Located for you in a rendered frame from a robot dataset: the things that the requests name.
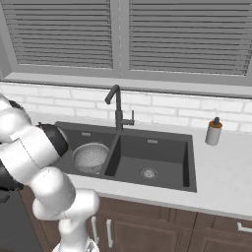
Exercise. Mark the dark grey sink faucet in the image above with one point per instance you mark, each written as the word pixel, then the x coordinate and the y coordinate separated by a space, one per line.
pixel 118 111

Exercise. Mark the dark grey dishwasher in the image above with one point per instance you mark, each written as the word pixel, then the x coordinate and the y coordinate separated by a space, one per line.
pixel 14 223

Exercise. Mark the grey window frame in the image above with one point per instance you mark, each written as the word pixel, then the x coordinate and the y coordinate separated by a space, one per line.
pixel 120 42

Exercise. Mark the grey window blind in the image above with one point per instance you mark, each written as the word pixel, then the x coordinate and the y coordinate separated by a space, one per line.
pixel 190 36
pixel 62 32

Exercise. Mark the dark grey double sink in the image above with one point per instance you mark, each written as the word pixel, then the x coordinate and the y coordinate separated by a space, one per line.
pixel 154 157

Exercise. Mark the white soap dispenser, brown pump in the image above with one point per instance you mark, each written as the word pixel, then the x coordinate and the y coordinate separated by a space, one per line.
pixel 213 133

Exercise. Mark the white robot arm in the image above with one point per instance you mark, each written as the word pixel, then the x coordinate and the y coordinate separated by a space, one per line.
pixel 31 154

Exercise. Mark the white metal colander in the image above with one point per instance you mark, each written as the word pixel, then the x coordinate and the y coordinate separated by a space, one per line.
pixel 90 157

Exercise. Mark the brown wooden drawer front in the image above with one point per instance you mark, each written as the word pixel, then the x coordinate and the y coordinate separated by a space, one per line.
pixel 220 239

